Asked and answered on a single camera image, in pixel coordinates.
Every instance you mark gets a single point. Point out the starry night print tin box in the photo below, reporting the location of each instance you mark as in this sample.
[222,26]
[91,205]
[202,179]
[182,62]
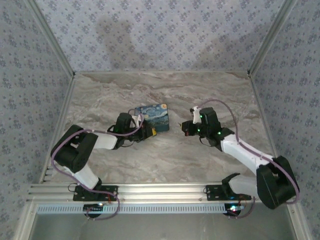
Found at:
[157,116]

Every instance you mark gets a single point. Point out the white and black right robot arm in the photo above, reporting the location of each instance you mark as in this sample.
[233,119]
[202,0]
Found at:
[240,150]

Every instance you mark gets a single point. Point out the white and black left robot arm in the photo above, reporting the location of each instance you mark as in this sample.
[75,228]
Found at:
[75,150]

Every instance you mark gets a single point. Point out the small black circuit board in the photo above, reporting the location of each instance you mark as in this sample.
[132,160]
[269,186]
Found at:
[233,208]
[93,208]

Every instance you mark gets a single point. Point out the grey metal panel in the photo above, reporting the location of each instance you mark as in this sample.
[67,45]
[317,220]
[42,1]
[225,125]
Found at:
[162,227]

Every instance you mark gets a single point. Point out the aluminium table edge rail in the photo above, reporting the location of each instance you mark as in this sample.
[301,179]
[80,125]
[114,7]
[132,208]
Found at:
[262,112]
[63,112]

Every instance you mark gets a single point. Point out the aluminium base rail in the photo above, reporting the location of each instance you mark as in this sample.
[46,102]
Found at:
[162,191]

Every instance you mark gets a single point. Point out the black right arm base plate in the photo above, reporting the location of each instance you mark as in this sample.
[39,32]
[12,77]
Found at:
[212,192]

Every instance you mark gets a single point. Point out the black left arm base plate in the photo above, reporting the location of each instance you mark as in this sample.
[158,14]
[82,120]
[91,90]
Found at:
[110,190]

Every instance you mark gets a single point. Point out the aluminium frame post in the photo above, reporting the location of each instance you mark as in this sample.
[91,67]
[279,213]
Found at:
[53,40]
[271,37]

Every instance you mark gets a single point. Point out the aluminium frame bar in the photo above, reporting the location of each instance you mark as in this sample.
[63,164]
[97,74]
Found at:
[25,220]
[297,225]

